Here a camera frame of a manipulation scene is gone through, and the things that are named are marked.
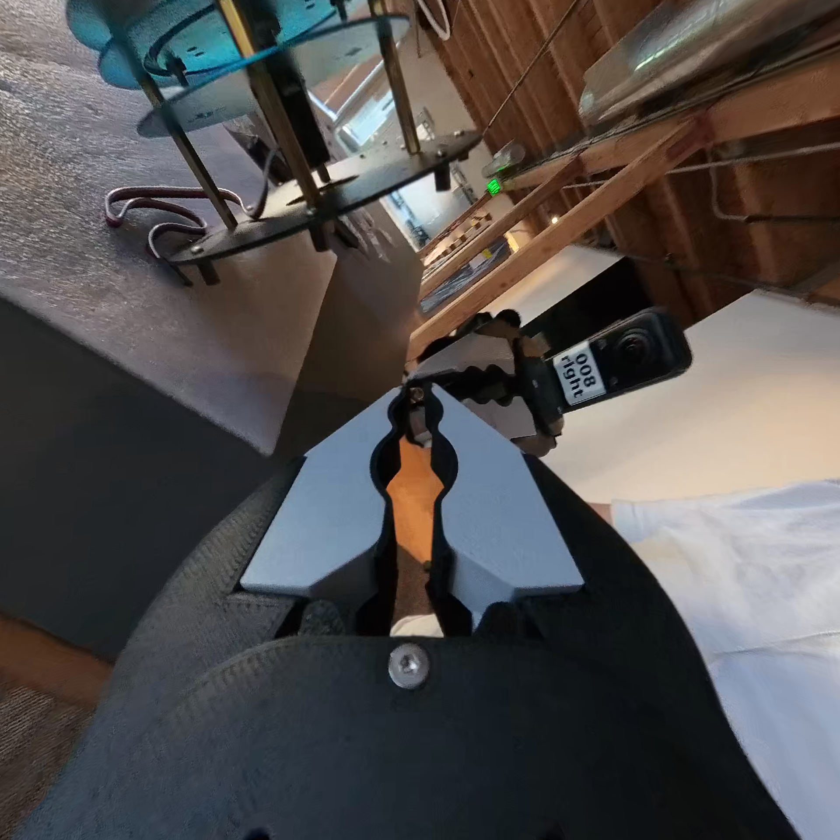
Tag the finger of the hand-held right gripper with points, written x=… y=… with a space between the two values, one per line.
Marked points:
x=466 y=358
x=522 y=420

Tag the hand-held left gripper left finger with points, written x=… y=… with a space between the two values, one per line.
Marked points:
x=315 y=525

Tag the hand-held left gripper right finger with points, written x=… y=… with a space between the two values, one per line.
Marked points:
x=505 y=525

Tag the blue and black toy robot arm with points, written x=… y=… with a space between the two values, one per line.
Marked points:
x=367 y=178

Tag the person's right forearm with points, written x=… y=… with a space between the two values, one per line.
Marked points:
x=598 y=510

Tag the dark desk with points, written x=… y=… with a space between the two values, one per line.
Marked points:
x=131 y=492

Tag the person's right hand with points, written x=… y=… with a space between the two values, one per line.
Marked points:
x=506 y=320

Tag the green exit sign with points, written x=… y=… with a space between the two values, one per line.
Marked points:
x=493 y=187

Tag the person's white clothing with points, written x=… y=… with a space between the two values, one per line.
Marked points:
x=754 y=623

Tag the white foam sheet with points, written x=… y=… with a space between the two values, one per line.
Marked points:
x=98 y=295

